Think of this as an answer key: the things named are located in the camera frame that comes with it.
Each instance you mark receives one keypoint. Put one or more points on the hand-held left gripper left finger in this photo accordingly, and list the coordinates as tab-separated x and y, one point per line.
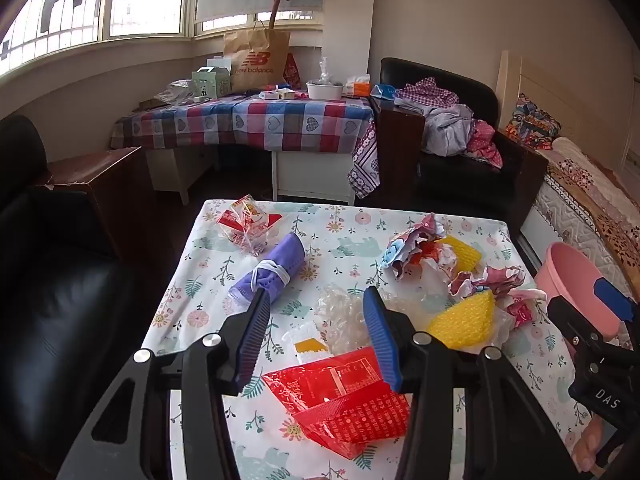
252	332

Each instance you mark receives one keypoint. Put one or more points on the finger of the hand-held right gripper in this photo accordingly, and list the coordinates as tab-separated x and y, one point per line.
575	322
612	300

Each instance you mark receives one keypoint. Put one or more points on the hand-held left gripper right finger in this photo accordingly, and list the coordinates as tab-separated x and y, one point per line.
380	340

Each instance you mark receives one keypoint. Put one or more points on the clear bubble plastic bag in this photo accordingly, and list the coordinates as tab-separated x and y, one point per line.
345	315

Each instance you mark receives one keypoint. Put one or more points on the pink plastic basin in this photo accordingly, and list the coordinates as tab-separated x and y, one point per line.
570	275

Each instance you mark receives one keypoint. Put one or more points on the small white yellow wrapper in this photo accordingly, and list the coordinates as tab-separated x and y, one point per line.
310	347

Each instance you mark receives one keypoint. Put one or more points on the red plastic wrapper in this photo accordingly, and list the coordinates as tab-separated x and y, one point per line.
350	410

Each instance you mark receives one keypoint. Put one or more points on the yellow foam net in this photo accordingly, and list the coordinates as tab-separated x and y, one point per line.
465	320
465	255

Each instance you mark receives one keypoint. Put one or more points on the pink paper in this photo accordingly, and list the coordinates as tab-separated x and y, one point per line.
500	277

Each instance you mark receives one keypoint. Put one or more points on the colourful paper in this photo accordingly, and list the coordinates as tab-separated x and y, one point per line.
415	250

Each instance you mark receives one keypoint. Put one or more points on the clear red white wrapper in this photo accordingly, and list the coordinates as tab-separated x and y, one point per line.
245	225

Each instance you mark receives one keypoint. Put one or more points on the person's right hand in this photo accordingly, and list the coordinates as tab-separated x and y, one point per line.
592	442

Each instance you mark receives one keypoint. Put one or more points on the bed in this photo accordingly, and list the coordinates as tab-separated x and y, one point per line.
565	210

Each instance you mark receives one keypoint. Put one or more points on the brown floral blanket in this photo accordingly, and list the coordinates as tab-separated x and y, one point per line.
595	195

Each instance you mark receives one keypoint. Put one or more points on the floral tablecloth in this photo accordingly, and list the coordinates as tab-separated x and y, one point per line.
340	230

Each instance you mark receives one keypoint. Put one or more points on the purple patterned cloth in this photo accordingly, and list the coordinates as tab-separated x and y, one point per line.
364	165

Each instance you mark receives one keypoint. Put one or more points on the colourful pillow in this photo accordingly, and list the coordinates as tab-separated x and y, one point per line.
532	122

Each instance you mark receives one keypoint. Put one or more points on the empty black armchair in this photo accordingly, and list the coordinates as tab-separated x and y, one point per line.
60	280

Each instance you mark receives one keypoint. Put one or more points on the pink dotted cloth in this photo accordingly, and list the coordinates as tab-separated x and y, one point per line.
485	142

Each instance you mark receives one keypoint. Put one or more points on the checked heart tablecloth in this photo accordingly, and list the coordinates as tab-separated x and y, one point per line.
250	122

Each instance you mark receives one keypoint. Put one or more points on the grey garment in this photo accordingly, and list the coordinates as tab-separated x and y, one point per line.
447	127

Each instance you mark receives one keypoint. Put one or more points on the small white box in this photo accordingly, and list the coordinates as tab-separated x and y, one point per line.
269	95
286	93

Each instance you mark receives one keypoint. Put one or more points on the blue plastic packet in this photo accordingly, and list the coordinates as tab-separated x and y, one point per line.
384	91

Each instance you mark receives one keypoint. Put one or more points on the green cardboard box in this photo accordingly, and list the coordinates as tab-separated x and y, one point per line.
210	84

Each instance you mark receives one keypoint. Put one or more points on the white bowl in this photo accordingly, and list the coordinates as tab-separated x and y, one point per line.
325	91

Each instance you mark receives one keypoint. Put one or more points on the pink checked garment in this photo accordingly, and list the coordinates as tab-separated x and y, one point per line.
425	91

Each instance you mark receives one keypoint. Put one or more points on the orange tissue box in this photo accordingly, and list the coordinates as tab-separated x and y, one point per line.
357	87

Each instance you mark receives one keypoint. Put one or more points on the red packet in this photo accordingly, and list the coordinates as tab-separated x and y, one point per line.
292	72

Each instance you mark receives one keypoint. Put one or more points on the black armchair with clothes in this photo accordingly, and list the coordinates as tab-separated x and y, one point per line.
390	70

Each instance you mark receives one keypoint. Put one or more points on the brown paper bag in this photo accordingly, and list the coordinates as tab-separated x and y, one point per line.
255	60

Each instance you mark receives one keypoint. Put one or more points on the white framed window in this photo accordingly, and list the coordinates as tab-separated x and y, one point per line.
145	5

